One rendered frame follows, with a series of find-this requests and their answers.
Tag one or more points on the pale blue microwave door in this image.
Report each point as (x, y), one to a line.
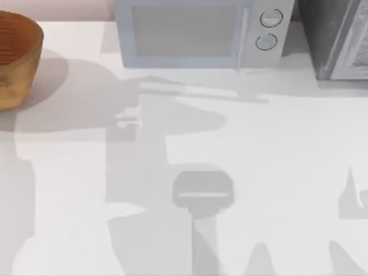
(184, 31)

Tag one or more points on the microwave knob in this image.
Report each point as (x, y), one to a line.
(271, 17)
(266, 42)

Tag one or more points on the pale microwave oven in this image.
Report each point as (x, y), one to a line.
(284, 34)

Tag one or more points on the brown wooden basket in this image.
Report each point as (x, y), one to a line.
(17, 72)

